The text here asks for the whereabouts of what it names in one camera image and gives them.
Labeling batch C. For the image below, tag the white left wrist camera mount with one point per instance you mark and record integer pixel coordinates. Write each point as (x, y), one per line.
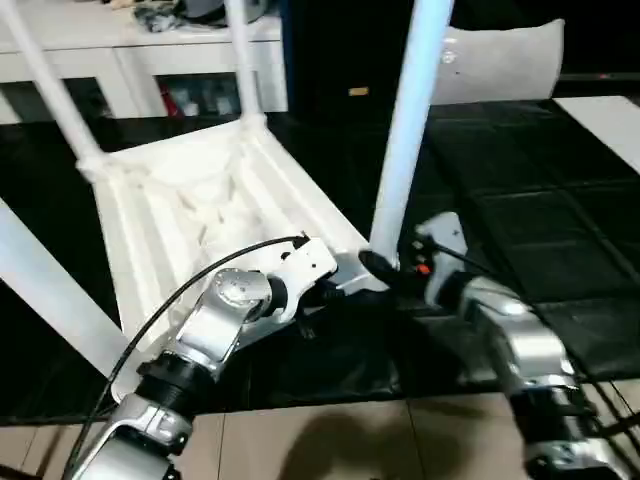
(310, 260)

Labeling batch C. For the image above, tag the black tangled item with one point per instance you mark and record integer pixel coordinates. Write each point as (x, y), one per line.
(155, 19)

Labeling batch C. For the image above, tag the small red bottle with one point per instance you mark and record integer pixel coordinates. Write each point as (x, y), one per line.
(166, 100)

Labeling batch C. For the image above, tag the flat white board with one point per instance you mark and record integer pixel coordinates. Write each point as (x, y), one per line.
(605, 130)

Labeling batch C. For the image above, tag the white cabinet with glass doors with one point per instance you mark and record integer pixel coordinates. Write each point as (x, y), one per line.
(100, 55)

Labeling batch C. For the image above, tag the black box with gold label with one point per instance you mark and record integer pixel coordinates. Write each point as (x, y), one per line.
(330, 55)

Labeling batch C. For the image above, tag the white plastic table top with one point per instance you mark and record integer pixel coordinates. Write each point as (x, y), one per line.
(200, 200)

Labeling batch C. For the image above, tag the grey printed cushion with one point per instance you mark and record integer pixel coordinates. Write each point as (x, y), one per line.
(505, 65)

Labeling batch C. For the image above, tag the grey round appliance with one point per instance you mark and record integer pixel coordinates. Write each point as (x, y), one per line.
(210, 7)

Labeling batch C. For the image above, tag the black rod red band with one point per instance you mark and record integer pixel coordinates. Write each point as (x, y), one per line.
(600, 76)

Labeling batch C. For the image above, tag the black work mat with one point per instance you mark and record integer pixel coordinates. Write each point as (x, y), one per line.
(525, 175)

